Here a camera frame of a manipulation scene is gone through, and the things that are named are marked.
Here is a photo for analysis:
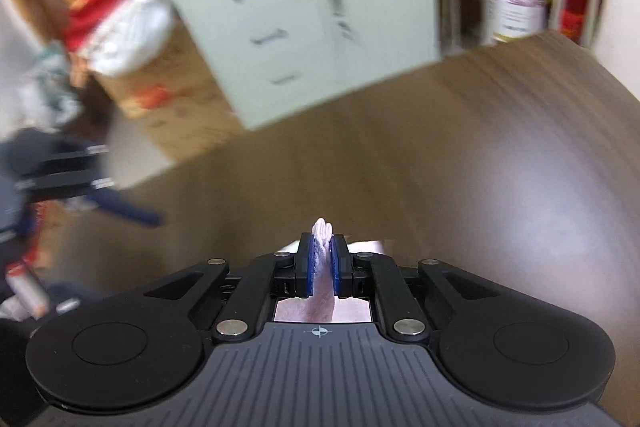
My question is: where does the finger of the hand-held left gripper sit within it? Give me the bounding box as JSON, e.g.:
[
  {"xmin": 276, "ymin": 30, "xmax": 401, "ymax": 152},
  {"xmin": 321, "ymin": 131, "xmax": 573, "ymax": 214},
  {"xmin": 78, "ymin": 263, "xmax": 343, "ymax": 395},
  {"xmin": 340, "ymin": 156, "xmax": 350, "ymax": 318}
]
[{"xmin": 90, "ymin": 188, "xmax": 165, "ymax": 229}]

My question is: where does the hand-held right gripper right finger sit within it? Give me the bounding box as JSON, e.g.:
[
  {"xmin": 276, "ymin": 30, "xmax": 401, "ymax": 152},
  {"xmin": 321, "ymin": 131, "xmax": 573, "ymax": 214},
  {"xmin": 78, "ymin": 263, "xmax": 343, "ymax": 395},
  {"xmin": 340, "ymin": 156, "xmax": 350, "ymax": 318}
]
[{"xmin": 330, "ymin": 233, "xmax": 521, "ymax": 343}]

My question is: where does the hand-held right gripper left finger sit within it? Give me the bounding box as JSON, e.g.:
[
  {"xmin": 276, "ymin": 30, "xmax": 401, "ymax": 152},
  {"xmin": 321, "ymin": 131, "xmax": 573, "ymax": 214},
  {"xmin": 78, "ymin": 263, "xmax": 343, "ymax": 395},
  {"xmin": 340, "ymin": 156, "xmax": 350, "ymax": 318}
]
[{"xmin": 125, "ymin": 233, "xmax": 319, "ymax": 343}]

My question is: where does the pink towel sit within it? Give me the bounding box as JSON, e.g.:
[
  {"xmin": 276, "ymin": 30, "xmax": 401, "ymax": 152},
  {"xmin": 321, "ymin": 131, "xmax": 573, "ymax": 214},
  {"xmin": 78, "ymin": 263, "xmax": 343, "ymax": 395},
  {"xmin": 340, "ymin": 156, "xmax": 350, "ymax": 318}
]
[{"xmin": 275, "ymin": 217, "xmax": 386, "ymax": 324}]

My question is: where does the white teal plastic bag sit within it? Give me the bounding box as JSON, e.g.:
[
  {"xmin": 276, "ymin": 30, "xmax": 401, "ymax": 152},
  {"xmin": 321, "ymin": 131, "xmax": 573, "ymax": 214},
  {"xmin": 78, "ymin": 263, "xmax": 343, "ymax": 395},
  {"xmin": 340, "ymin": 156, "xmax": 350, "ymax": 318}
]
[{"xmin": 17, "ymin": 42, "xmax": 83, "ymax": 130}]

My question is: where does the red plastic bag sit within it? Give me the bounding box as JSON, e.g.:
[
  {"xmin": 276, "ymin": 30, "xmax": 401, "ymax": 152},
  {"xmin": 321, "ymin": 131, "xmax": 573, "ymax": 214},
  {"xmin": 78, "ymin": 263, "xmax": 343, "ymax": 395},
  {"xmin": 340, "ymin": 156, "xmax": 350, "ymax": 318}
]
[{"xmin": 65, "ymin": 0, "xmax": 132, "ymax": 52}]

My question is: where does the grey metal cabinet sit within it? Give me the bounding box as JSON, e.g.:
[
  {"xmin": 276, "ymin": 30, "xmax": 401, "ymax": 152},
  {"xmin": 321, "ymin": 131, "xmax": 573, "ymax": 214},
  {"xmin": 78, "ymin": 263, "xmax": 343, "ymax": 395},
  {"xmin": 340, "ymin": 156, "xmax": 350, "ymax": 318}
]
[{"xmin": 127, "ymin": 0, "xmax": 444, "ymax": 131}]

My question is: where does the white printed sack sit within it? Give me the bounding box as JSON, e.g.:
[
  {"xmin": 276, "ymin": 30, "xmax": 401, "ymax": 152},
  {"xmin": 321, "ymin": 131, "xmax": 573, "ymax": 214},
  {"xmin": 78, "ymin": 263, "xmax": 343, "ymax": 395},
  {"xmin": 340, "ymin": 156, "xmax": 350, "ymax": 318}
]
[{"xmin": 479, "ymin": 0, "xmax": 551, "ymax": 46}]

